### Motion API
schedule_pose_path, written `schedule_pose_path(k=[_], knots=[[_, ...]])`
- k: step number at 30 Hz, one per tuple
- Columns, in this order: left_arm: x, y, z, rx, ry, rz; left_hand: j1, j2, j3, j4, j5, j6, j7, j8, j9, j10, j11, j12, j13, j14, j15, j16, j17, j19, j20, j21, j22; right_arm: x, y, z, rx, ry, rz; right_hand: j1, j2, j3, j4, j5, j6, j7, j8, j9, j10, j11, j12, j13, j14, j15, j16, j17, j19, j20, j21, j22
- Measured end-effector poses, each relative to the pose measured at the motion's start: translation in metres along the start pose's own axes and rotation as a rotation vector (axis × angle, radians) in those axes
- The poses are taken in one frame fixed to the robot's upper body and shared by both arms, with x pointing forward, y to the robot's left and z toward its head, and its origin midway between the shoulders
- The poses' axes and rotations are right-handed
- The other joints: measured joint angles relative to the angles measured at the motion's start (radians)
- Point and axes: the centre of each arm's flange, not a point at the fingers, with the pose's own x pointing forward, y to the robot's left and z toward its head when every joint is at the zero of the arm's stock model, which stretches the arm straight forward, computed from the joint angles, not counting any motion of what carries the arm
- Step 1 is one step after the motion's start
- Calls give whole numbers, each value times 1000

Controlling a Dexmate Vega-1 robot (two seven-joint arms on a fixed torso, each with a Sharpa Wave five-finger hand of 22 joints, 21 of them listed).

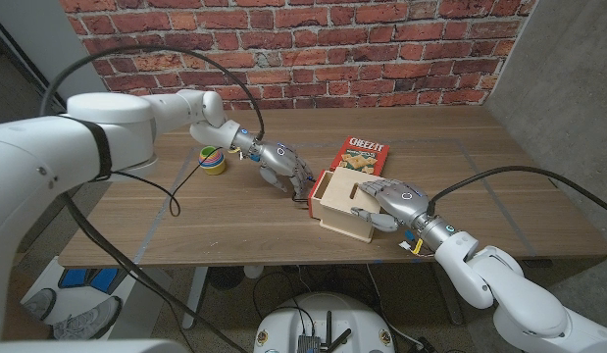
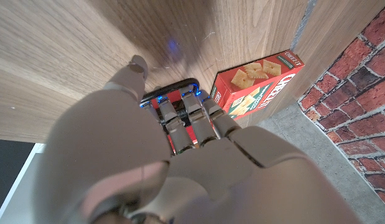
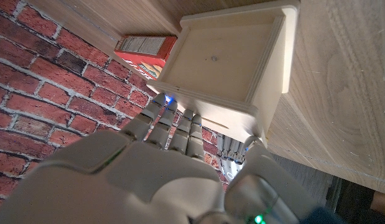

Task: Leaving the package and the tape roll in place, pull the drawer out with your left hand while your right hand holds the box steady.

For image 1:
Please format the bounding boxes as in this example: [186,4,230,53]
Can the white table leg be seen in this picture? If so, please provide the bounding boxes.
[181,267,210,330]

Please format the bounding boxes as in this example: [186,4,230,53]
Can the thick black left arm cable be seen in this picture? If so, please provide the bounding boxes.
[40,44,265,353]

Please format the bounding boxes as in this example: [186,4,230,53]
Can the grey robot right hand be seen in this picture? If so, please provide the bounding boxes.
[350,177,460,254]

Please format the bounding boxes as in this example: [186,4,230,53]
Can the wooden box with slot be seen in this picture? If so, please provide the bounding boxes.
[318,168,390,244]

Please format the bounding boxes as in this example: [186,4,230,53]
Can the thin black left wrist cable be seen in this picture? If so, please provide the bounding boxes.
[111,146,226,218]

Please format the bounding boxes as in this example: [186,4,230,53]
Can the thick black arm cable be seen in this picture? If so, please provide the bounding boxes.
[428,165,607,217]
[40,44,265,353]

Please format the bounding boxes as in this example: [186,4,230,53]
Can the white robot torso base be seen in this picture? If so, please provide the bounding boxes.
[252,292,396,353]

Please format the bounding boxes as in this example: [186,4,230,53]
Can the blue floor pad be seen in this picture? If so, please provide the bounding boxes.
[57,267,133,295]

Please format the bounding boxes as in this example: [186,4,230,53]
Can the grey sneaker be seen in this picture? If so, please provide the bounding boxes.
[51,295,124,341]
[22,287,58,323]

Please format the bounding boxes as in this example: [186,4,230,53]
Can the printed red brick backdrop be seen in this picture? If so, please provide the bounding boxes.
[60,0,537,128]

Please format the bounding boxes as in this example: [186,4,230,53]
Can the colourful stacking cup toy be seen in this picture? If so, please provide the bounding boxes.
[197,145,227,177]

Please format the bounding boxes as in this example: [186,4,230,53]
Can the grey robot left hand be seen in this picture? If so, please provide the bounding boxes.
[231,127,317,197]

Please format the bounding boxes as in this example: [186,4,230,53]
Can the person leg brown trousers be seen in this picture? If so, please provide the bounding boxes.
[1,274,54,342]

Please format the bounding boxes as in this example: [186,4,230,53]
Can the white floor board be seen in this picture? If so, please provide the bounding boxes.
[18,257,173,340]

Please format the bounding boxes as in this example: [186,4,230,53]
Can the black floor power strip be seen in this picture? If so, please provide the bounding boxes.
[405,335,437,353]

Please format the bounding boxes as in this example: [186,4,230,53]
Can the red Cheez-It cracker box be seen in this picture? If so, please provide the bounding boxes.
[329,135,391,177]

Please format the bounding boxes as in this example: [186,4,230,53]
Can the small grey torso device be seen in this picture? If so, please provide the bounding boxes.
[296,334,324,353]

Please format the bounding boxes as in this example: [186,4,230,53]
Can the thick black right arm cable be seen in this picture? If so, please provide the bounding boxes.
[428,165,607,217]

